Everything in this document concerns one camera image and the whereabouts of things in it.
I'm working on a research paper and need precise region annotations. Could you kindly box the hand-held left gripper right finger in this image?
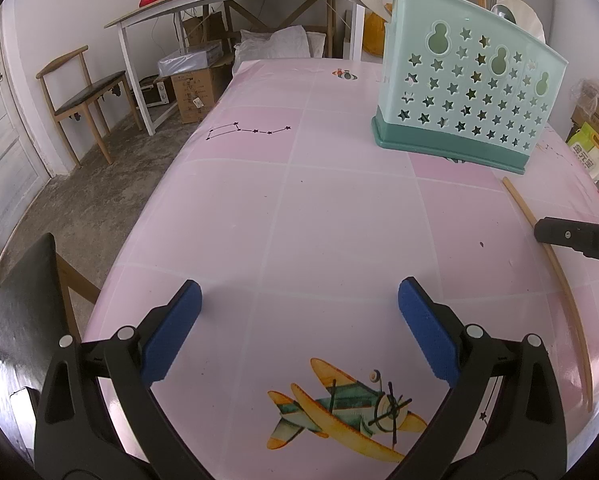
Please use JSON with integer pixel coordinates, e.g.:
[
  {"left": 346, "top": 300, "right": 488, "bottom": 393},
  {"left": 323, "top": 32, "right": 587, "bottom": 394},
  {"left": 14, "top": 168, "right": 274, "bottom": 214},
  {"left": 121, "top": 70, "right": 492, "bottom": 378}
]
[{"left": 387, "top": 277, "right": 567, "bottom": 480}]

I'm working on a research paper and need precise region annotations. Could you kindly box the white sack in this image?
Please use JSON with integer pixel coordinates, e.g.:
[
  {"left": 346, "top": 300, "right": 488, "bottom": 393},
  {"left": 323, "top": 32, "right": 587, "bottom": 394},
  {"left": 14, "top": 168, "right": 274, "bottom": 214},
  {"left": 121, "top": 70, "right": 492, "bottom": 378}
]
[{"left": 233, "top": 25, "right": 327, "bottom": 76}]

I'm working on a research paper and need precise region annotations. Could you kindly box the pink printed tablecloth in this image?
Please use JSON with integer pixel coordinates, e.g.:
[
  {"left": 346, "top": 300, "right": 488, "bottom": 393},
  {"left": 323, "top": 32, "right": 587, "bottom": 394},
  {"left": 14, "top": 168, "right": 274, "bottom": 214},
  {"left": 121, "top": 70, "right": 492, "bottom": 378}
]
[{"left": 76, "top": 58, "right": 599, "bottom": 480}]

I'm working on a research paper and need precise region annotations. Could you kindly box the white plastic ladle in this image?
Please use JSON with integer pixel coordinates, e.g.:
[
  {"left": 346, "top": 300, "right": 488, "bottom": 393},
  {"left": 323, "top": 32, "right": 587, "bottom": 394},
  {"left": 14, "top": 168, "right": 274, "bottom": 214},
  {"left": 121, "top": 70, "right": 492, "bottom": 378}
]
[{"left": 493, "top": 0, "right": 546, "bottom": 43}]

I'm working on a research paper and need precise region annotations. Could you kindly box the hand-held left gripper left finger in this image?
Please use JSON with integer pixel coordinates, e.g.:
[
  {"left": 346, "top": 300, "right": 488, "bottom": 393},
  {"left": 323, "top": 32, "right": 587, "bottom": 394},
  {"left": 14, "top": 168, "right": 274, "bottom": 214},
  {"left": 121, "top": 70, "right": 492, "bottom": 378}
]
[{"left": 33, "top": 280, "right": 215, "bottom": 480}]

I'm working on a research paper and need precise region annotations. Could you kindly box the wooden chair with black seat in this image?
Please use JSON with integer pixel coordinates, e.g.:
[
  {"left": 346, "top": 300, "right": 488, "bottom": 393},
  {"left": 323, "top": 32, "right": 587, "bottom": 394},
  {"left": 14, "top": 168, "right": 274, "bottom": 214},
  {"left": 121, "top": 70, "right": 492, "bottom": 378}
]
[{"left": 0, "top": 232, "right": 102, "bottom": 466}]

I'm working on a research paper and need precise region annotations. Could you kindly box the white door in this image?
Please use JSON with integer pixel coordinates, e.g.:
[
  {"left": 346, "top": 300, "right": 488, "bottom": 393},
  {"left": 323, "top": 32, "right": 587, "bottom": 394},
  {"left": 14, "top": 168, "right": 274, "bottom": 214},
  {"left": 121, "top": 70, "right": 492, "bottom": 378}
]
[{"left": 0, "top": 15, "right": 52, "bottom": 271}]

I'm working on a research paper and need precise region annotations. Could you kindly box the silver wrapped box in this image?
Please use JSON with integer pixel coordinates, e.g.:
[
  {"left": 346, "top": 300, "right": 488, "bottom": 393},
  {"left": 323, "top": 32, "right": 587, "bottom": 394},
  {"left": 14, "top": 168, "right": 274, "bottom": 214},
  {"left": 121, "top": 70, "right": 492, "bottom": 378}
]
[{"left": 158, "top": 44, "right": 225, "bottom": 78}]

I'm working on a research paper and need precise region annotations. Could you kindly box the wooden chair with dark seat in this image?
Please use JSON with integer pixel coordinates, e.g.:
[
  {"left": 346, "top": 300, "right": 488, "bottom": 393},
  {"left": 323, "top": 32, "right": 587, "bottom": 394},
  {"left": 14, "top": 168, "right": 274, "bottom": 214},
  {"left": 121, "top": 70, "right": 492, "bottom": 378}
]
[{"left": 36, "top": 45, "right": 142, "bottom": 166}]

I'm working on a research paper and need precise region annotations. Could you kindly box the flattened cardboard box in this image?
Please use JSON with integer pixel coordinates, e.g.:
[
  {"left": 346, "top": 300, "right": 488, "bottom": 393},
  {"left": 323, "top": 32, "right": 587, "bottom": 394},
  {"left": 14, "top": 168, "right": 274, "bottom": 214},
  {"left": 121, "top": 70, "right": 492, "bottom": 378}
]
[{"left": 182, "top": 10, "right": 225, "bottom": 48}]

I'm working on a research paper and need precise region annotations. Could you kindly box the yellow plastic bag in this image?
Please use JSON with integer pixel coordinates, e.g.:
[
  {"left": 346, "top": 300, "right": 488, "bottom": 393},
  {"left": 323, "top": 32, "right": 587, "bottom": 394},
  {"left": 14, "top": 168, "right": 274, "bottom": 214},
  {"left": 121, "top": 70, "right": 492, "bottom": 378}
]
[{"left": 362, "top": 10, "right": 387, "bottom": 56}]

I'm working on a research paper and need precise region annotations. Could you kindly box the teal star-cut utensil holder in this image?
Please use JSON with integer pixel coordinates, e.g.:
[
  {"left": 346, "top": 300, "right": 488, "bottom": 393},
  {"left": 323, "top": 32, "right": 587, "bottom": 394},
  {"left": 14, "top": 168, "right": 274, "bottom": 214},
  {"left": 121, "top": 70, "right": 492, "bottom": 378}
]
[{"left": 371, "top": 0, "right": 569, "bottom": 176}]

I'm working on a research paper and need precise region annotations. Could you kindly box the white toaster oven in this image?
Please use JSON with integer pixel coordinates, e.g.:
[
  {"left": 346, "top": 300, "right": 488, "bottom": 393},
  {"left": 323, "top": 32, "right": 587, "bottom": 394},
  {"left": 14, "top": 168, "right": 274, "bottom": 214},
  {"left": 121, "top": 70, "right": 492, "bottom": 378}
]
[{"left": 139, "top": 76, "right": 177, "bottom": 109}]

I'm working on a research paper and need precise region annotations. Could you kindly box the yellow and white rice bag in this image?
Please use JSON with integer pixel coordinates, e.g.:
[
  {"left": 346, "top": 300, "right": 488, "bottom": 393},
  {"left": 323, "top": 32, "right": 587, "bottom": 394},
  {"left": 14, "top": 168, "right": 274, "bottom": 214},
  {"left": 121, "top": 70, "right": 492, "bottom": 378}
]
[{"left": 565, "top": 121, "right": 599, "bottom": 183}]

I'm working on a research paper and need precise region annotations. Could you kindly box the brown cardboard box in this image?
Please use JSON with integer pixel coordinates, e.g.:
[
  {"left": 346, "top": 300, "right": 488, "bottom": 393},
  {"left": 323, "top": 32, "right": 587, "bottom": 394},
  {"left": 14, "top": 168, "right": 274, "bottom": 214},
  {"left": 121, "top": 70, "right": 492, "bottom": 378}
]
[{"left": 170, "top": 62, "right": 225, "bottom": 125}]

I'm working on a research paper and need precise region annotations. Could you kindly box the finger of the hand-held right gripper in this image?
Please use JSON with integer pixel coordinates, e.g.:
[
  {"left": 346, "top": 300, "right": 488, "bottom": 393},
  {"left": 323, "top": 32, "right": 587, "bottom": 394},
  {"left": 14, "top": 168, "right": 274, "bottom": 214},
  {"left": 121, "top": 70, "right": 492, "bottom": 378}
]
[{"left": 533, "top": 216, "right": 594, "bottom": 257}]

